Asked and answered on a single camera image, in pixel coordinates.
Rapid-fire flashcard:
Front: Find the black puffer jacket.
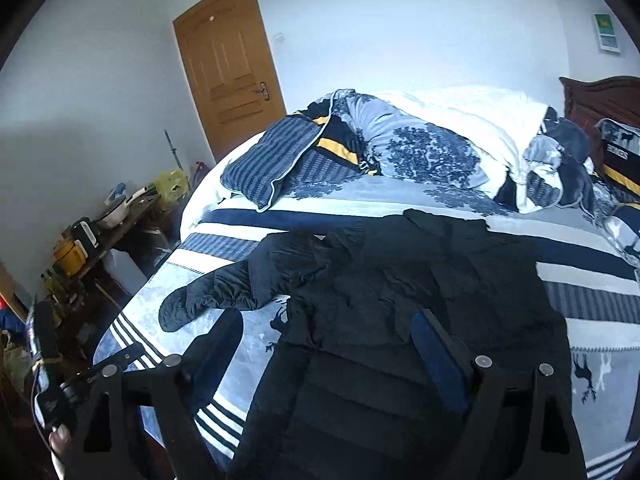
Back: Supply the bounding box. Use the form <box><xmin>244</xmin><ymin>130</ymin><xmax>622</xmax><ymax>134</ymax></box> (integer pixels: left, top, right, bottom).
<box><xmin>159</xmin><ymin>208</ymin><xmax>573</xmax><ymax>480</ymax></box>

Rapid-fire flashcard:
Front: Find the metal pole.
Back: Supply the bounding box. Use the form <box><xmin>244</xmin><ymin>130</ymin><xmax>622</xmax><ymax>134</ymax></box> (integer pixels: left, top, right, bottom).
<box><xmin>163</xmin><ymin>129</ymin><xmax>184</xmax><ymax>172</ymax></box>

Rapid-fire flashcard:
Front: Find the dark wooden headboard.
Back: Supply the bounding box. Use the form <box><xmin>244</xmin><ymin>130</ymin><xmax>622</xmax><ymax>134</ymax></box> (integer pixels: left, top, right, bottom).
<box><xmin>558</xmin><ymin>76</ymin><xmax>640</xmax><ymax>173</ymax></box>

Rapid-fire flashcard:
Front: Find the cluttered wooden table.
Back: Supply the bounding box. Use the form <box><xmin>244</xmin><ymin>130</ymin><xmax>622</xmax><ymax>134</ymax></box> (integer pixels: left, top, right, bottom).
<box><xmin>47</xmin><ymin>192</ymin><xmax>178</xmax><ymax>321</ymax></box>

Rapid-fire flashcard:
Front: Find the yellow container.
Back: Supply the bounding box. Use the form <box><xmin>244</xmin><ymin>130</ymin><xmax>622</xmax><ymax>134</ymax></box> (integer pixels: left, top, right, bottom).
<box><xmin>52</xmin><ymin>239</ymin><xmax>87</xmax><ymax>277</ymax></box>

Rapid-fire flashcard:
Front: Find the dark pillow with yellow band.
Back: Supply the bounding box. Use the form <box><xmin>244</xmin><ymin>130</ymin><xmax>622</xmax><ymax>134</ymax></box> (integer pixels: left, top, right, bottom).
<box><xmin>595</xmin><ymin>119</ymin><xmax>640</xmax><ymax>202</ymax></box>

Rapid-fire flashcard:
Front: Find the blue striped pillow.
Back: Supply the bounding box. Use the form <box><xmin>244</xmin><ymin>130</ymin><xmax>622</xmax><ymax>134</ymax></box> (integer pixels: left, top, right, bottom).
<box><xmin>220</xmin><ymin>115</ymin><xmax>366</xmax><ymax>212</ymax></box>

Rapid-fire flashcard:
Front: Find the person's left hand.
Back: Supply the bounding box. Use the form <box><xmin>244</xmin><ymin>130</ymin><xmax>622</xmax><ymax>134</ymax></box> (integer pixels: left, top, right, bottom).
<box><xmin>48</xmin><ymin>425</ymin><xmax>77</xmax><ymax>480</ymax></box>

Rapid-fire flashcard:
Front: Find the black appliance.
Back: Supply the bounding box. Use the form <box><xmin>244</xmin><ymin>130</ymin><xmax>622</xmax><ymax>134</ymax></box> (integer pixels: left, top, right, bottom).
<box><xmin>70</xmin><ymin>217</ymin><xmax>101</xmax><ymax>252</ymax></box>

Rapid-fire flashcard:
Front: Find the tree print quilt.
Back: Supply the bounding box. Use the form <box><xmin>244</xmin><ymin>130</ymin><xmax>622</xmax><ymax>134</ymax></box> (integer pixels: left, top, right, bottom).
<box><xmin>287</xmin><ymin>87</ymin><xmax>598</xmax><ymax>213</ymax></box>

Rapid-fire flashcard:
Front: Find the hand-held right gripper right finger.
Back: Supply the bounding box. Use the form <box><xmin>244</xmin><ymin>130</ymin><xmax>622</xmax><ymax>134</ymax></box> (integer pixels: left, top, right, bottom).
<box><xmin>409</xmin><ymin>309</ymin><xmax>588</xmax><ymax>480</ymax></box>

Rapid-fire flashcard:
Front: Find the wall poster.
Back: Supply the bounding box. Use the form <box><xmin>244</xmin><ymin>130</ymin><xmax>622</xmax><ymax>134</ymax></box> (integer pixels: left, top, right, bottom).
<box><xmin>592</xmin><ymin>11</ymin><xmax>622</xmax><ymax>54</ymax></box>

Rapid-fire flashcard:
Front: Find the green plastic bag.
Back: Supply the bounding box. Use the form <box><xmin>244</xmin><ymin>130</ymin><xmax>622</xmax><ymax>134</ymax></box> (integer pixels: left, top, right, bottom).
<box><xmin>0</xmin><ymin>339</ymin><xmax>32</xmax><ymax>393</ymax></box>

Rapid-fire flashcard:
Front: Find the blue striped deer print blanket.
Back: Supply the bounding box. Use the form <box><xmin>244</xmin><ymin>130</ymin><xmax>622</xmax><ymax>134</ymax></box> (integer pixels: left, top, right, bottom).
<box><xmin>92</xmin><ymin>180</ymin><xmax>640</xmax><ymax>480</ymax></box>

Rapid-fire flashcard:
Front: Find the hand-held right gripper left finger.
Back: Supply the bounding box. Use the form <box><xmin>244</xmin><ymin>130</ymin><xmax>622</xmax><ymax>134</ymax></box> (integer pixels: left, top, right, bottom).
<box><xmin>65</xmin><ymin>309</ymin><xmax>246</xmax><ymax>480</ymax></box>

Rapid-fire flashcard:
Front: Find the yellow plastic bag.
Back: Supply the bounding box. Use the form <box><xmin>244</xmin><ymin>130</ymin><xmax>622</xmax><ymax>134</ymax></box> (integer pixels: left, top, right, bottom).
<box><xmin>152</xmin><ymin>170</ymin><xmax>191</xmax><ymax>212</ymax></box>

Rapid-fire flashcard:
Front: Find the white pan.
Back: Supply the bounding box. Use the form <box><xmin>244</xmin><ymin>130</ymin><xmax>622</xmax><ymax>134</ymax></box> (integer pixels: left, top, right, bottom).
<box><xmin>95</xmin><ymin>194</ymin><xmax>137</xmax><ymax>229</ymax></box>

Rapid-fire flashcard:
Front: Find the wooden door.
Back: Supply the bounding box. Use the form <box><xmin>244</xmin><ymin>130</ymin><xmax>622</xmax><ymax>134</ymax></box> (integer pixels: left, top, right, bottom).
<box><xmin>172</xmin><ymin>0</ymin><xmax>288</xmax><ymax>163</ymax></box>

